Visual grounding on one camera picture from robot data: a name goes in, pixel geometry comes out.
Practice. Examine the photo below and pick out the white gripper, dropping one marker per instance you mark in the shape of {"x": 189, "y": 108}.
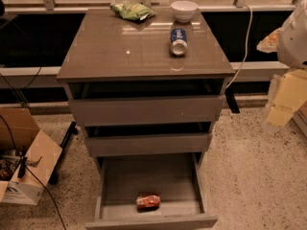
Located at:
{"x": 294, "y": 43}

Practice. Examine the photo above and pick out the top grey drawer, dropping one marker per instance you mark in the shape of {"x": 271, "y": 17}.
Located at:
{"x": 90, "y": 113}

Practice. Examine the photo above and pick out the blue pepsi can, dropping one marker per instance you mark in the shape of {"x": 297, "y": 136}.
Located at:
{"x": 178, "y": 42}

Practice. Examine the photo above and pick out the grey drawer cabinet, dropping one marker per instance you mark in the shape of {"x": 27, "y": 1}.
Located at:
{"x": 112, "y": 58}

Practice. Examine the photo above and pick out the open bottom grey drawer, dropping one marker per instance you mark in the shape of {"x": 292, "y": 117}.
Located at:
{"x": 174, "y": 177}

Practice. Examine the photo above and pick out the middle grey drawer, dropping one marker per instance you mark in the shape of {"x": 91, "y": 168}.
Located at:
{"x": 154, "y": 144}

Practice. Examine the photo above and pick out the cardboard box at right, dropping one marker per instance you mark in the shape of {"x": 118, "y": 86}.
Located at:
{"x": 300, "y": 118}

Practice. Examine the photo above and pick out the white bowl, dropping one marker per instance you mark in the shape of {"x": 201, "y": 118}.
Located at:
{"x": 183, "y": 11}

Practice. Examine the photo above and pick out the green chip bag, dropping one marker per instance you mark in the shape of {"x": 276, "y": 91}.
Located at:
{"x": 132, "y": 11}

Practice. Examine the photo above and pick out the black stand leg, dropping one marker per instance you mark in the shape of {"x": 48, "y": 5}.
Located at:
{"x": 72, "y": 130}

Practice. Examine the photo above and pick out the open cardboard box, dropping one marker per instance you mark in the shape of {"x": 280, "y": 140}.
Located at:
{"x": 28, "y": 157}

